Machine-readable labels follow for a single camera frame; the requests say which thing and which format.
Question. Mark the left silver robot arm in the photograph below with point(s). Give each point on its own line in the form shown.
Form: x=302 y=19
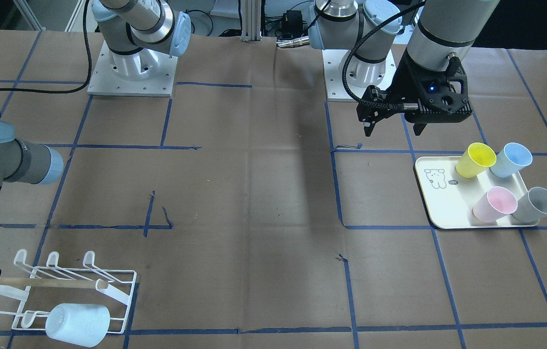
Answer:
x=445 y=29

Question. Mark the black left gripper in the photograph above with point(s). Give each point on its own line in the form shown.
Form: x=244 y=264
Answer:
x=405 y=81

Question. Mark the aluminium frame post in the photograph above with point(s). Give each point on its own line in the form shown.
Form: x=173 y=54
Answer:
x=251 y=18

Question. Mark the pink ikea cup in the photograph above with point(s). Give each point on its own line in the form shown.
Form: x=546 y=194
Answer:
x=496 y=203

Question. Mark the white wire cup rack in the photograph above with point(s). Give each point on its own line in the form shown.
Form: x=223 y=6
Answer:
x=34 y=294

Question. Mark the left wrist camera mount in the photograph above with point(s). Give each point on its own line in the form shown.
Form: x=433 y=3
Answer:
x=441 y=96

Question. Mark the cream serving tray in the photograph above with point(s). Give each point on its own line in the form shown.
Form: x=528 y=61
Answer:
x=450 y=198

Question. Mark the grey ikea cup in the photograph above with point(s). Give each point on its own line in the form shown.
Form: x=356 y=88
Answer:
x=532 y=206

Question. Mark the light blue ikea cup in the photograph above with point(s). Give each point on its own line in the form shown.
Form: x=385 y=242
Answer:
x=82 y=324

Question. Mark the yellow ikea cup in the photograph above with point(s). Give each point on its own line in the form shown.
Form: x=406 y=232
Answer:
x=477 y=158

